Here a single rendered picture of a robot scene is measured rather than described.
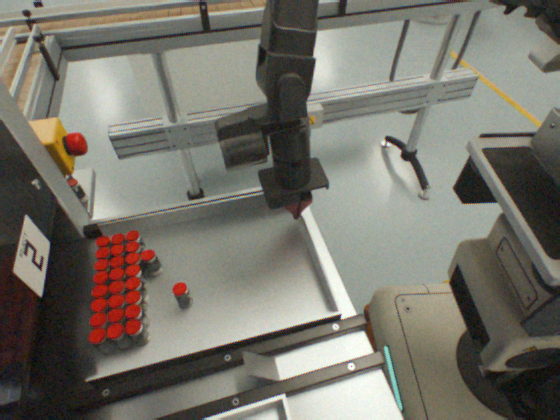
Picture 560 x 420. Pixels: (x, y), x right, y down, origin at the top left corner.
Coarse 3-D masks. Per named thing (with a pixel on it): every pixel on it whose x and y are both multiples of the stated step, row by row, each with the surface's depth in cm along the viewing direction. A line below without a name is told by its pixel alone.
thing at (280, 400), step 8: (272, 400) 44; (280, 400) 44; (240, 408) 43; (248, 408) 43; (256, 408) 44; (264, 408) 45; (272, 408) 46; (280, 408) 46; (288, 408) 43; (216, 416) 42; (224, 416) 43; (232, 416) 44; (240, 416) 45; (248, 416) 45; (256, 416) 45; (264, 416) 45; (272, 416) 45; (280, 416) 45; (288, 416) 42
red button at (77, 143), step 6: (78, 132) 62; (72, 138) 60; (78, 138) 60; (84, 138) 62; (72, 144) 60; (78, 144) 60; (84, 144) 62; (72, 150) 60; (78, 150) 61; (84, 150) 62
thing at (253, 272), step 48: (144, 240) 63; (192, 240) 63; (240, 240) 63; (288, 240) 63; (192, 288) 57; (240, 288) 57; (288, 288) 57; (192, 336) 52; (240, 336) 52; (96, 384) 47
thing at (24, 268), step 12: (24, 228) 44; (36, 228) 46; (24, 240) 43; (36, 240) 46; (36, 252) 45; (48, 252) 48; (24, 264) 42; (24, 276) 41; (36, 276) 44; (36, 288) 43
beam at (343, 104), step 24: (456, 72) 165; (312, 96) 152; (336, 96) 153; (360, 96) 153; (384, 96) 157; (408, 96) 161; (432, 96) 165; (456, 96) 169; (144, 120) 141; (168, 120) 142; (192, 120) 142; (336, 120) 160; (120, 144) 139; (144, 144) 142; (168, 144) 145; (192, 144) 148
